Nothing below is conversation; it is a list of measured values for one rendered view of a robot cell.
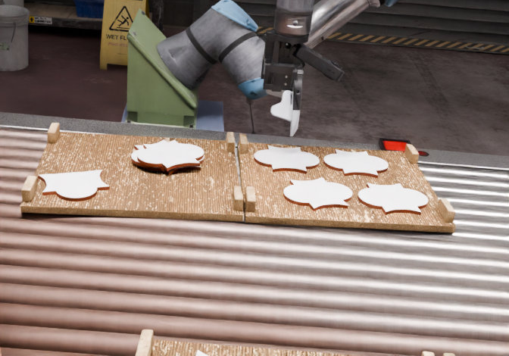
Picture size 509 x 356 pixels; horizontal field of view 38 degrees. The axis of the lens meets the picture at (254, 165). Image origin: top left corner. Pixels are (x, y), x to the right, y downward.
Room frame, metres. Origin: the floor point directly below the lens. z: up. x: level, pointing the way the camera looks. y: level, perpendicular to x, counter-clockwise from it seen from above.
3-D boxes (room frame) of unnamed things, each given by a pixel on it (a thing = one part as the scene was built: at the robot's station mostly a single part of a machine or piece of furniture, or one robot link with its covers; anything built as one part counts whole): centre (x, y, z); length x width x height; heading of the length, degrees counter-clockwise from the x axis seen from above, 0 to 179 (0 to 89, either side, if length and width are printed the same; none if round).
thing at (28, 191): (1.20, 0.41, 0.95); 0.06 x 0.02 x 0.03; 7
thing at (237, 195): (1.24, 0.03, 0.95); 0.06 x 0.02 x 0.03; 7
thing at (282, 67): (1.47, -0.04, 1.16); 0.09 x 0.08 x 0.12; 96
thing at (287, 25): (1.46, -0.05, 1.24); 0.08 x 0.08 x 0.05
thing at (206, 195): (1.35, 0.24, 0.93); 0.41 x 0.35 x 0.02; 97
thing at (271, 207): (1.40, -0.18, 0.93); 0.41 x 0.35 x 0.02; 96
